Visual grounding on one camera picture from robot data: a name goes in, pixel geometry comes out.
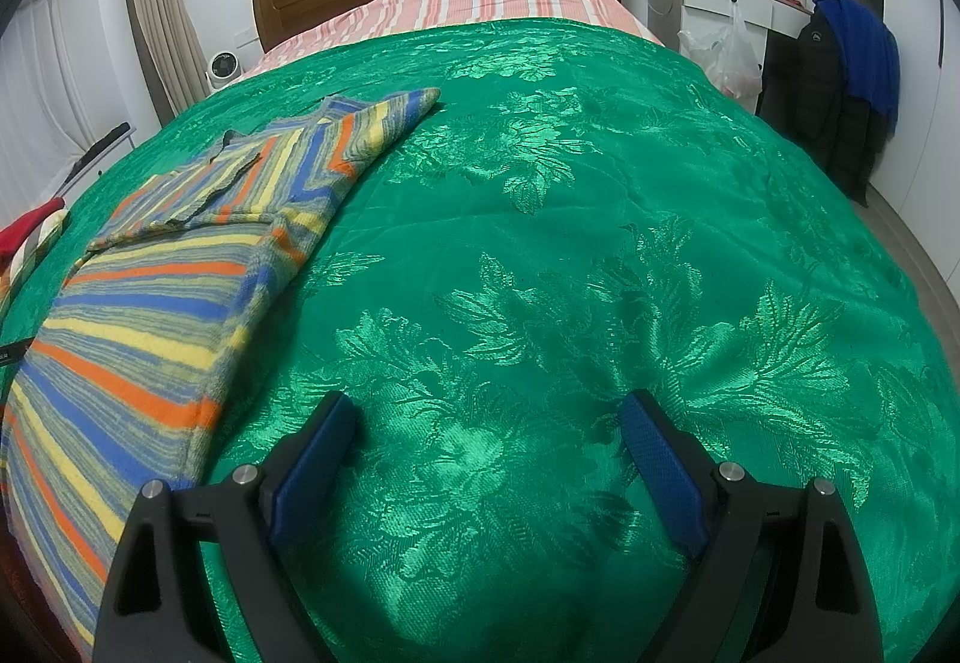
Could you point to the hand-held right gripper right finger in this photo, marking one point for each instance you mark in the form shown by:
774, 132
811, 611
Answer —
664, 468

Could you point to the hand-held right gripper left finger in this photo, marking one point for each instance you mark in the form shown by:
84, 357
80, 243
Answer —
311, 468

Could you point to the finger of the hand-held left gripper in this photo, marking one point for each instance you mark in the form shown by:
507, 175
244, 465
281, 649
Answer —
11, 354

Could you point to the striped knit shirt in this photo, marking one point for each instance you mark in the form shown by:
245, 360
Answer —
172, 303

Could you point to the red cloth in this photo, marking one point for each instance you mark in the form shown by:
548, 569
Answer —
22, 229

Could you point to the dark long object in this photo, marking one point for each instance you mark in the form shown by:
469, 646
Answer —
94, 149

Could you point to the green floral blanket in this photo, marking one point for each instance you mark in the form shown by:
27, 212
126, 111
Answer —
562, 258

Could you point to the small white fan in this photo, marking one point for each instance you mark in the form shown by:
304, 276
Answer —
223, 67

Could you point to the beige curtain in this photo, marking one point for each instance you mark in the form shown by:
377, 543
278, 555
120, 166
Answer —
154, 10

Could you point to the black jacket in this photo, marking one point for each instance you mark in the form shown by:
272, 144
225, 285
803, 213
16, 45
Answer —
825, 100

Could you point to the white plastic bag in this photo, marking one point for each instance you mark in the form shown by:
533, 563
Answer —
724, 59

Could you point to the blue garment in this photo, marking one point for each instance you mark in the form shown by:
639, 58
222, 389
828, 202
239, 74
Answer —
866, 55

